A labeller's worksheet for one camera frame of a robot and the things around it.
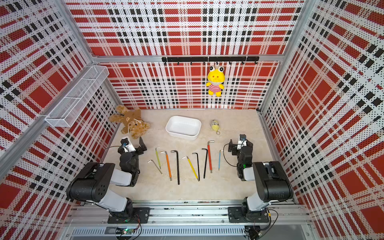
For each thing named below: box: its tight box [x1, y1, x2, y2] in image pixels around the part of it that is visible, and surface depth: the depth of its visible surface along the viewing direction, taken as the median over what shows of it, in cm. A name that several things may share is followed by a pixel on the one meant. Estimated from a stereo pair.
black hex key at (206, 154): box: [201, 148, 208, 179], surface depth 95 cm
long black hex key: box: [170, 150, 180, 185], surface depth 93 cm
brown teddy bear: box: [109, 105, 150, 139], surface depth 107 cm
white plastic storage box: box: [165, 115, 202, 141], surface depth 111 cm
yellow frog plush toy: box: [206, 65, 225, 97], surface depth 94 cm
